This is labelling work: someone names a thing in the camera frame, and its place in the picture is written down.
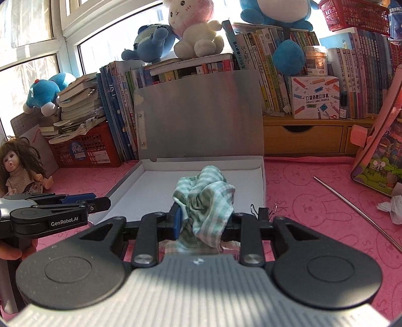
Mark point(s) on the small beige container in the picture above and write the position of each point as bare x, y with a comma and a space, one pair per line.
316, 61

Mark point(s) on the pile of worn books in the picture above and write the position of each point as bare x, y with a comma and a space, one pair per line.
78, 103

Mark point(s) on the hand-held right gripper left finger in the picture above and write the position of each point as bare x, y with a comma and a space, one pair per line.
177, 220

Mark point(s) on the row of pale-spined books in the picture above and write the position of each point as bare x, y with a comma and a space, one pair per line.
367, 75

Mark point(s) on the small dark bottle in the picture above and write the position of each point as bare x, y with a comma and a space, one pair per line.
344, 107

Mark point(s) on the white box with silver lid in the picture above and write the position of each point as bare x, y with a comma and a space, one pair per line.
201, 119

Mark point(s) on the brown-haired doll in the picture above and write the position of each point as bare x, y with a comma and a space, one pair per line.
17, 169

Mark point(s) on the red plastic crate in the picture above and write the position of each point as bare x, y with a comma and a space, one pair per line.
84, 151

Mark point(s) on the pink colourful gift bag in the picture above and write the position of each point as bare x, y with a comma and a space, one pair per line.
381, 151

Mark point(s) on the pink bunny print mat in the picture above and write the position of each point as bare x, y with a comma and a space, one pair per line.
314, 195

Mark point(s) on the blue and white cat plush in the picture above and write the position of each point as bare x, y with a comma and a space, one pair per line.
40, 94

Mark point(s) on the white and pink bunny plush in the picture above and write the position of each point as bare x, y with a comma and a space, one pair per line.
196, 31

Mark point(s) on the row of small colourful books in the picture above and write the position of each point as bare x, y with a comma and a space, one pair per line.
188, 70

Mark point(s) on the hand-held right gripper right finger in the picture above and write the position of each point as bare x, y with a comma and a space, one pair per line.
234, 229

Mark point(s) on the wooden drawer shelf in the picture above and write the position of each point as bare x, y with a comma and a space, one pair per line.
307, 135

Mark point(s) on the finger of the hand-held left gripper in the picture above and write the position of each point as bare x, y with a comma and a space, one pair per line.
97, 206
77, 198

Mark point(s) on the row of green-spined books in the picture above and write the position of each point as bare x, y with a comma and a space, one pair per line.
267, 63

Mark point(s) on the row of tall blue books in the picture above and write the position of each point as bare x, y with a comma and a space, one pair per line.
117, 113

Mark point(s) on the white pencil-print box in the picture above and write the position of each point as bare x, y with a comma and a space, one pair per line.
315, 97

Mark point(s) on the person's left hand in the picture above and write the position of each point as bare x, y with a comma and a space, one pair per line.
15, 251

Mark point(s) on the thin metal rod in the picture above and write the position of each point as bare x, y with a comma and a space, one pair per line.
355, 204

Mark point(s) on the red plastic basket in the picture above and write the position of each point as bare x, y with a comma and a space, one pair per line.
355, 15

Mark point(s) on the white window frame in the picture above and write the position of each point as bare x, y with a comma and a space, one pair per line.
67, 19

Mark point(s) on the crumpled white paper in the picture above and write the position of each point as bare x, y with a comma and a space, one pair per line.
391, 209

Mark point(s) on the pink square gadget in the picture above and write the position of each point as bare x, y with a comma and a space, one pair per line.
359, 135

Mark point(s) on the black binder clip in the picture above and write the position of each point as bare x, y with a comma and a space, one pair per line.
262, 212

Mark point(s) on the large blue plush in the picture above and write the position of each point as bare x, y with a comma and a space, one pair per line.
276, 11

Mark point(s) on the blue long-eared plush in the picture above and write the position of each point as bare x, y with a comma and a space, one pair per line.
152, 42

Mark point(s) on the green checked cloth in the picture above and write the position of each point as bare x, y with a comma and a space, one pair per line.
207, 201

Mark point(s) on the blue plush ball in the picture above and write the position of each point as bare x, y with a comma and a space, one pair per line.
288, 58

